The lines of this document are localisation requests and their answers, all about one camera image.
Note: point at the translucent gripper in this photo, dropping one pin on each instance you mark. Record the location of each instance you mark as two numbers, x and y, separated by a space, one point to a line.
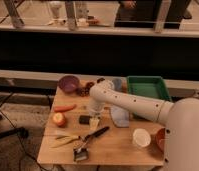
93 123

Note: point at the black eraser block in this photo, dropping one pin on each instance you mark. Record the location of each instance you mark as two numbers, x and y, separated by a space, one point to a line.
85 120

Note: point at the black handled brush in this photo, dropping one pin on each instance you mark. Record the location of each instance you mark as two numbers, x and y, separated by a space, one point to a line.
80 153

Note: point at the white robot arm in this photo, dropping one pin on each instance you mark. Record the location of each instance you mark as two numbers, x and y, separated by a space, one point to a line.
180 119

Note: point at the green plastic tray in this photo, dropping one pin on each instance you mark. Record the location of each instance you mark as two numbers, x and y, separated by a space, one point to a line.
148 96

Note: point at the wooden table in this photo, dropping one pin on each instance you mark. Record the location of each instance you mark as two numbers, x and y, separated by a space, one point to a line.
115 146

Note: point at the grey blue cloth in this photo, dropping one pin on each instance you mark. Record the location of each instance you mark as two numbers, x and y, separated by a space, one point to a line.
119 116

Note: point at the dark red grapes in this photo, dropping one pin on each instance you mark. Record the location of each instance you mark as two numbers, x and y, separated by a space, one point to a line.
84 91

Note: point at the orange carrot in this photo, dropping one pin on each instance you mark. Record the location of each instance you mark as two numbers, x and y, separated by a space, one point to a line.
64 108

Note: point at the red yellow apple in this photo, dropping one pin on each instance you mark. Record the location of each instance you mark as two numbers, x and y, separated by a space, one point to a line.
59 119

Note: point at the small metal cup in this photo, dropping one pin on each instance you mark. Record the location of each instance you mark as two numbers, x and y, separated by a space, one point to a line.
100 80

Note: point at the purple bowl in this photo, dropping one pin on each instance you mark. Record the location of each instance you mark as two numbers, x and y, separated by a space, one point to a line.
69 83

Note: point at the blue cup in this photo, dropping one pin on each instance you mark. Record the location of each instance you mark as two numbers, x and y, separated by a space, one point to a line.
117 84

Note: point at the white cup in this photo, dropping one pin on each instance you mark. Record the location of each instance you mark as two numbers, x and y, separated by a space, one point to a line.
141 138

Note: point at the red bowl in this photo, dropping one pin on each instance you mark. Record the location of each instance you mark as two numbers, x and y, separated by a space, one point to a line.
160 139

